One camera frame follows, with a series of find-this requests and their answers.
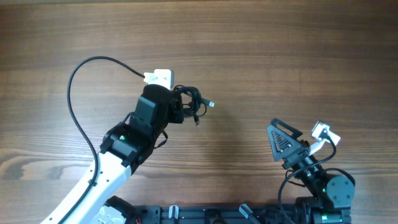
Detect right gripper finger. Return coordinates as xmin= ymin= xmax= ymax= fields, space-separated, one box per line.
xmin=267 ymin=124 xmax=300 ymax=161
xmin=271 ymin=118 xmax=303 ymax=139

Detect black usb cables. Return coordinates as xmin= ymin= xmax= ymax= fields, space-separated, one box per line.
xmin=172 ymin=85 xmax=215 ymax=127

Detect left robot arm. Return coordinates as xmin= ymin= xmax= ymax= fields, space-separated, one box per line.
xmin=44 ymin=84 xmax=183 ymax=223

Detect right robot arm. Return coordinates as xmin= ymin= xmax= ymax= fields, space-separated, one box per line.
xmin=266 ymin=119 xmax=356 ymax=223

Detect right camera black cable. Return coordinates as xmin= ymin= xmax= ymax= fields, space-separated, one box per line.
xmin=277 ymin=129 xmax=337 ymax=224

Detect camera black cable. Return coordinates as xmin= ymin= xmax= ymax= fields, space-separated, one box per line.
xmin=55 ymin=56 xmax=146 ymax=224
xmin=277 ymin=129 xmax=337 ymax=224

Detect left camera black cable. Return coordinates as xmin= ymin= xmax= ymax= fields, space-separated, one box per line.
xmin=55 ymin=56 xmax=146 ymax=224

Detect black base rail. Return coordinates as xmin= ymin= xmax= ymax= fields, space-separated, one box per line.
xmin=130 ymin=203 xmax=352 ymax=224

